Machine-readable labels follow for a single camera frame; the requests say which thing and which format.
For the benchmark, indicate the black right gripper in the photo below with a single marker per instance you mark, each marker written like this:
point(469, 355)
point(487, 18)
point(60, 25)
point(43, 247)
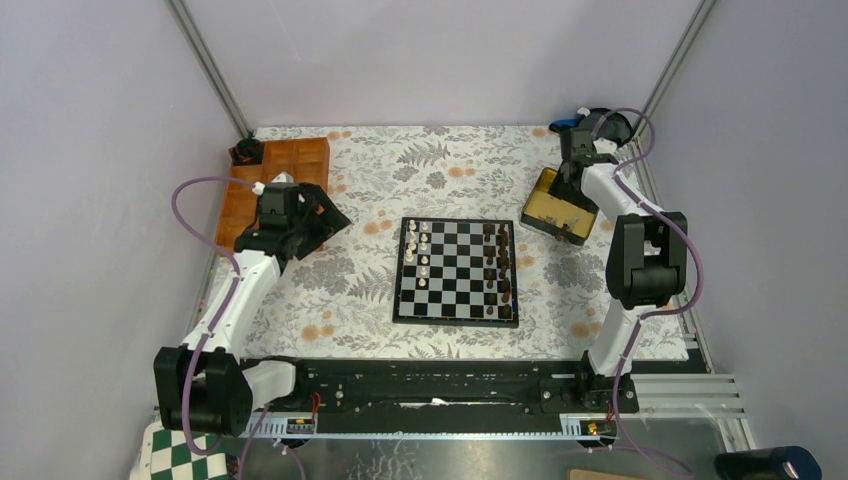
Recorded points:
point(559, 189)

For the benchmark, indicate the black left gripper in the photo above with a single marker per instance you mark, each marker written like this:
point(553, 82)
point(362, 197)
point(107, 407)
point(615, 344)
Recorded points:
point(328, 223)

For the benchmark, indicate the gold metal tin box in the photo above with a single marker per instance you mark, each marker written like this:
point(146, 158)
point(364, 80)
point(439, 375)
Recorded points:
point(555, 208)

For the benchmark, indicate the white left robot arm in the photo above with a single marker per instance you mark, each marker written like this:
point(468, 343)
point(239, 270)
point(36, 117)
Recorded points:
point(206, 384)

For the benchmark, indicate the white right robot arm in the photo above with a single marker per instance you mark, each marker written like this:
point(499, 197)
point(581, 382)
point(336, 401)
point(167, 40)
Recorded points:
point(647, 258)

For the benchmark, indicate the dark chess pieces row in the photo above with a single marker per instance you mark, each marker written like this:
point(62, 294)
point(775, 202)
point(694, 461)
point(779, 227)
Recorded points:
point(497, 272)

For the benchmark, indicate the black white chess board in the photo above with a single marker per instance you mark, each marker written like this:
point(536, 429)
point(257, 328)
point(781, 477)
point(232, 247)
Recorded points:
point(452, 293)

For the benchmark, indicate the green white rolled chess mat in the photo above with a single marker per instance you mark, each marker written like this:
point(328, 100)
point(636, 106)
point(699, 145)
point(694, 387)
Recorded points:
point(164, 454)

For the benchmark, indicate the blue black cloth bundle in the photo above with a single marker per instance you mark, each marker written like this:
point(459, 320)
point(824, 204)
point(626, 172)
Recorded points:
point(611, 127)

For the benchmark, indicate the orange wooden divided tray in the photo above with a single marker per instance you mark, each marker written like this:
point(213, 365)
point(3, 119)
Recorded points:
point(306, 160)

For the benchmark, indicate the floral white table mat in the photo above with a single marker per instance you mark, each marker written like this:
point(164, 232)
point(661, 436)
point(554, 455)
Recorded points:
point(338, 302)

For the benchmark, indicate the dark rolled cloth corner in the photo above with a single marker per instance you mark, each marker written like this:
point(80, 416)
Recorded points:
point(247, 152)

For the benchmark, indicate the dark cylinder bottle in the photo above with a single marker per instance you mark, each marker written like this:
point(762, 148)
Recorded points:
point(778, 463)

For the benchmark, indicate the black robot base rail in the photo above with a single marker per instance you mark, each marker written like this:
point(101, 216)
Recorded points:
point(346, 396)

